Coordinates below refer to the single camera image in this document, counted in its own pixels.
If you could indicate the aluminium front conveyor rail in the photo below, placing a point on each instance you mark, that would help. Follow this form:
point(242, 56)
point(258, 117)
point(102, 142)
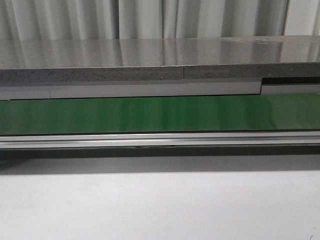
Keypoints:
point(120, 140)

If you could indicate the grey stone counter slab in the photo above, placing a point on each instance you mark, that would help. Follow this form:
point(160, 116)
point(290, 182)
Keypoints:
point(42, 62)

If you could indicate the white pleated curtain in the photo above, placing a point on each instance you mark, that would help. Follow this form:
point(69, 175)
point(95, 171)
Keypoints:
point(22, 20)

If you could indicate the green conveyor belt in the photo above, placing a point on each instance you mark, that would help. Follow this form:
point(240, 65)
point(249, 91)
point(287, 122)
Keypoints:
point(160, 114)

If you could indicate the grey rear conveyor rail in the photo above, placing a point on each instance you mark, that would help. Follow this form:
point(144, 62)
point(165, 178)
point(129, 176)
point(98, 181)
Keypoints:
point(160, 88)

